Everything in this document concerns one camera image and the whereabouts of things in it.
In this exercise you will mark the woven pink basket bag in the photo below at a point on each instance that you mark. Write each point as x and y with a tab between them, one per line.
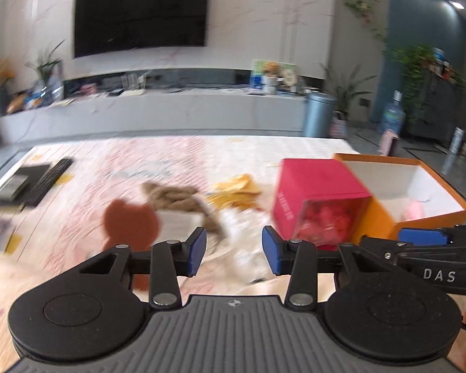
339	126

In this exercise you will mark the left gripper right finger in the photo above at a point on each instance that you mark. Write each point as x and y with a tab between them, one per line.
370	306

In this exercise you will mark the black wall television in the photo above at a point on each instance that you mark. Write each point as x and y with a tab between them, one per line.
103	26

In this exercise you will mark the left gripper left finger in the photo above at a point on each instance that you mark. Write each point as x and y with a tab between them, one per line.
102	305

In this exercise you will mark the small pink heater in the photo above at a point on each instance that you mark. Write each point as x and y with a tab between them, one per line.
388	144

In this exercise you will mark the brown bear-shaped sponge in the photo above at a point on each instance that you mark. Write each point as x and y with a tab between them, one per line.
136	225

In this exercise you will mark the blue metal trash bin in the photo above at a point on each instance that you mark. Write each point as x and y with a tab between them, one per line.
318	116

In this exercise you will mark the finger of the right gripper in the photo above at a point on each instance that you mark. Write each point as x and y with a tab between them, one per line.
422	236

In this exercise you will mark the pink Wonderlab box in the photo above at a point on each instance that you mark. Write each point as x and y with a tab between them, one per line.
319	201

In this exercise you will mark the teddy bear on console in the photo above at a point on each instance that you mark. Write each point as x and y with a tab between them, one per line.
270	73

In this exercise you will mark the blue water jug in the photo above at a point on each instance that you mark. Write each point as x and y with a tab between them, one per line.
393	115

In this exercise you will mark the green plant in vase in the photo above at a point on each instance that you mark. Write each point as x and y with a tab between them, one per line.
44	66

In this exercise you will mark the yellow dried flower vase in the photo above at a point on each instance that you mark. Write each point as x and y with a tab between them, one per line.
6	75

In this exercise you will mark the brown knitted rope item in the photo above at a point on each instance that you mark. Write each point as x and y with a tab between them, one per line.
181	198

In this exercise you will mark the yellow cloth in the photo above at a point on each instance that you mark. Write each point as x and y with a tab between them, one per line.
240	192

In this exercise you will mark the white marble TV console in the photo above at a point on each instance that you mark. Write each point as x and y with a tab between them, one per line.
159	113

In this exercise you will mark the lace tablecloth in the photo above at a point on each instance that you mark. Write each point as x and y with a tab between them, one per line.
66	228

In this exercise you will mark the black remote control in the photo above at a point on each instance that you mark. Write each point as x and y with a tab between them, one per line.
46	183

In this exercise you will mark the potted green floor plant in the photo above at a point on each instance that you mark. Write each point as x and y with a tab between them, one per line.
345	88

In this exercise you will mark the black notebook stack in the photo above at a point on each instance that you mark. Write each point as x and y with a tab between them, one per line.
21	182

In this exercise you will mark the orange cardboard box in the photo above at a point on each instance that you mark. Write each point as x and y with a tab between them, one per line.
405	193

